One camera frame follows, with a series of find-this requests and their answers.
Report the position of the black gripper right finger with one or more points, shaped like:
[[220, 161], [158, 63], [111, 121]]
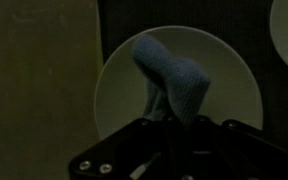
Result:
[[233, 151]]

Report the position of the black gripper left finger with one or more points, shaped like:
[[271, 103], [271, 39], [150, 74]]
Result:
[[119, 155]]

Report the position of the blue towel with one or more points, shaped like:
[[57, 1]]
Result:
[[176, 86]]

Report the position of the large white plate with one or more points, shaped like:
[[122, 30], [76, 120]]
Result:
[[121, 92]]

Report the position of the black placemat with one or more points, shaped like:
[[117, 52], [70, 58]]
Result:
[[242, 24]]

